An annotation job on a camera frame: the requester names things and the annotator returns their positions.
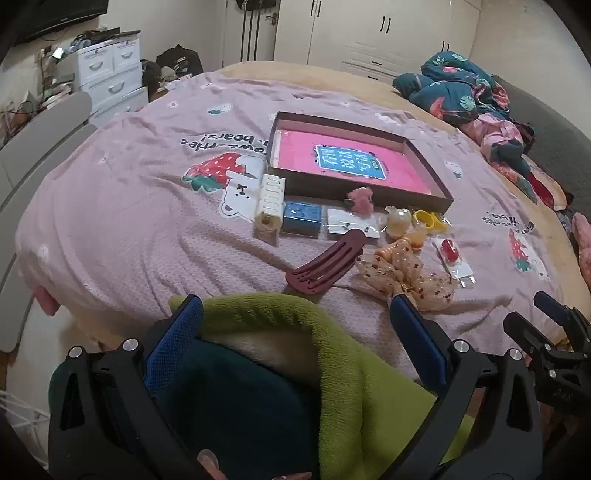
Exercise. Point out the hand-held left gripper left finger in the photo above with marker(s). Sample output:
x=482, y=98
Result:
x=175, y=337

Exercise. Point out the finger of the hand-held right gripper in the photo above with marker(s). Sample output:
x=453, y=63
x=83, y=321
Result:
x=554, y=308
x=526, y=337

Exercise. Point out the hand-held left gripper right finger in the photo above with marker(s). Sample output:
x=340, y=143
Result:
x=420, y=337

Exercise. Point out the beige dotted bow scrunchie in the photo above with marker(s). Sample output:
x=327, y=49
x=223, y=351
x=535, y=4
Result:
x=406, y=272

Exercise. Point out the red earrings clear packet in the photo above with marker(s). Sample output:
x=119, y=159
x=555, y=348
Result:
x=450, y=251

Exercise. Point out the maroon hair clip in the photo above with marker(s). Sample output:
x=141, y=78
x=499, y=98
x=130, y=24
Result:
x=332, y=263

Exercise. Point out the pearl hair clip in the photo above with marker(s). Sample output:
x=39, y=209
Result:
x=399, y=221

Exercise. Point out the white hair claw clip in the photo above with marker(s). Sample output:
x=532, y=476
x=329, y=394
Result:
x=270, y=198

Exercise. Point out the small blue plastic box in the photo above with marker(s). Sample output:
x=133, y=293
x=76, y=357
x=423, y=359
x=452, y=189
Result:
x=300, y=217

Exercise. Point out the shallow brown cardboard box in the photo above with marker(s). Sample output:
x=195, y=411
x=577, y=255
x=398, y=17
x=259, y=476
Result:
x=314, y=184

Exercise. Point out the green fleece garment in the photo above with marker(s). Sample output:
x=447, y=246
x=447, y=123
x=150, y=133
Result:
x=351, y=369

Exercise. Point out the pink plush cloth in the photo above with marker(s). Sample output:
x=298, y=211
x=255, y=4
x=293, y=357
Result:
x=582, y=235

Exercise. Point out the dark teal garment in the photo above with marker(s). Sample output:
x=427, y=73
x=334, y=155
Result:
x=240, y=406

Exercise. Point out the lilac printed blanket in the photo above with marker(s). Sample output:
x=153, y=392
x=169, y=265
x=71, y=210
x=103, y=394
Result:
x=138, y=221

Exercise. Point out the clear earring packet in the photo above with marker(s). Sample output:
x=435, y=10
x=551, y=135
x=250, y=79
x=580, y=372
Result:
x=346, y=224

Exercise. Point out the pink plush hair clip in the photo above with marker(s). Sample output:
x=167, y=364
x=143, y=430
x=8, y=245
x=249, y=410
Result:
x=360, y=201

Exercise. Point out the pink floral garment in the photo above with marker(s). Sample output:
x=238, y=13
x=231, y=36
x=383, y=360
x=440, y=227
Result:
x=498, y=138

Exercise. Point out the grey headboard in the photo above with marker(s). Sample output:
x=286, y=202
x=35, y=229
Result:
x=554, y=129

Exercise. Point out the pink book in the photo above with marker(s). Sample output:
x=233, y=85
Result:
x=295, y=152

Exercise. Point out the grey curved padded panel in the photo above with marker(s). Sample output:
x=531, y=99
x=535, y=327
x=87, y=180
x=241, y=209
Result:
x=41, y=157

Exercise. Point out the dark floral quilt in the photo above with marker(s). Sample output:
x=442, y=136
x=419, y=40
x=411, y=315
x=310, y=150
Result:
x=443, y=87

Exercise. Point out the pile of dark clothes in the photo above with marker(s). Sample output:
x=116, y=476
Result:
x=154, y=76

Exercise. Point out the white drawer cabinet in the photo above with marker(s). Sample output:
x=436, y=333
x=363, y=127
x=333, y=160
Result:
x=111, y=69

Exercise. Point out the black bag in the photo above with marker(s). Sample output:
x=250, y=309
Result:
x=180, y=57

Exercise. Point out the cluttered desk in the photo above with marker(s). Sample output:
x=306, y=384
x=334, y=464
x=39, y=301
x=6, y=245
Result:
x=41, y=87

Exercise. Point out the white wardrobe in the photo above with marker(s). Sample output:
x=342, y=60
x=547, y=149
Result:
x=369, y=32

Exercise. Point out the white door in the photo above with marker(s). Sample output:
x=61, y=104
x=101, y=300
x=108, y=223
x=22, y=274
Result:
x=249, y=37

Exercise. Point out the black television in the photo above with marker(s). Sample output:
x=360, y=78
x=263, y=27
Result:
x=60, y=16

